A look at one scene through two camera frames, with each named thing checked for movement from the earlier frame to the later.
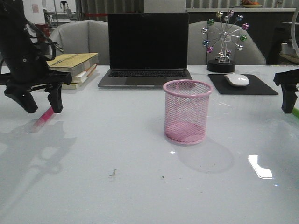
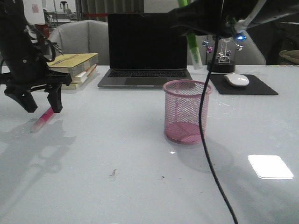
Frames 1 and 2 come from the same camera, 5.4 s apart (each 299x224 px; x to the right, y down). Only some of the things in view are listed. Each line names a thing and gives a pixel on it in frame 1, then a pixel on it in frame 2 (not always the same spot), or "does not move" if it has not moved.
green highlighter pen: (295, 111) → (195, 54)
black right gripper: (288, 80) → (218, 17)
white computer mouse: (237, 80) does not move
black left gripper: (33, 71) does not move
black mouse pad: (254, 87) does not move
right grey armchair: (210, 40) does not move
